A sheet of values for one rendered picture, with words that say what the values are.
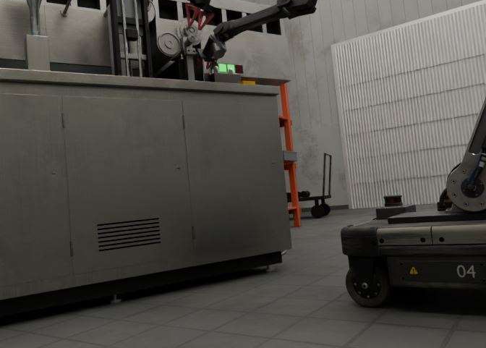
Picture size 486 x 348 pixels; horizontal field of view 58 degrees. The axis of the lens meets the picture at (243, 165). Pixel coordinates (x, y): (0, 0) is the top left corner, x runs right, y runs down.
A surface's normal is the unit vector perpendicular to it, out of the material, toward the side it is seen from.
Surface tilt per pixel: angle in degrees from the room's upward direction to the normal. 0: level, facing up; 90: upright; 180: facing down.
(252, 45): 90
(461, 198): 90
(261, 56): 90
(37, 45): 90
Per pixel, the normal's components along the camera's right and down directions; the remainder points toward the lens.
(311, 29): -0.57, -0.01
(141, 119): 0.51, -0.11
